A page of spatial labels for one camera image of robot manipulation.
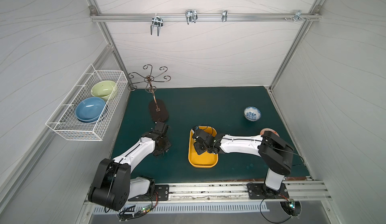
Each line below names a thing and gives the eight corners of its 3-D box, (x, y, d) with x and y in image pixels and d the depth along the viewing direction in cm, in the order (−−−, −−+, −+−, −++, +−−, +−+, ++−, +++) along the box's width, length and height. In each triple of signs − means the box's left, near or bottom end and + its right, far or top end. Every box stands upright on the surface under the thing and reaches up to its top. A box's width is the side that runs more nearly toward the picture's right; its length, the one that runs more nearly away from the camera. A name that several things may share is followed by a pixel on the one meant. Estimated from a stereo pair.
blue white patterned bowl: (253, 124, 101) (254, 121, 98) (240, 115, 106) (242, 111, 103) (261, 116, 106) (263, 112, 102) (249, 107, 111) (250, 103, 107)
